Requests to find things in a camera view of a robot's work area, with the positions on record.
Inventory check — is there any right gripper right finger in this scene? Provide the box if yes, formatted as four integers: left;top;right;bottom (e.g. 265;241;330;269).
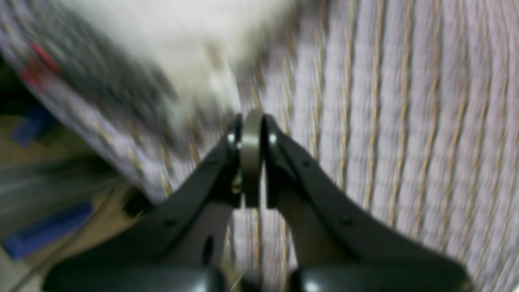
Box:
262;115;474;292

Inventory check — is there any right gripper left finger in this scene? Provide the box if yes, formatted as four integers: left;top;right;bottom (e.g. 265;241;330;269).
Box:
43;109;264;292

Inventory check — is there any light grey T-shirt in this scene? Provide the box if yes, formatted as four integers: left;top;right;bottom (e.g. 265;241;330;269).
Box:
58;0;300;108

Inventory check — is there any fan-patterned table cloth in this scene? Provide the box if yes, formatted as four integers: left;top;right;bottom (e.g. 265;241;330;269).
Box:
1;0;519;292

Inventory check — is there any red table clamp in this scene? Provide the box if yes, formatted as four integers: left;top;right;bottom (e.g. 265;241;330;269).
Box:
19;43;60;90

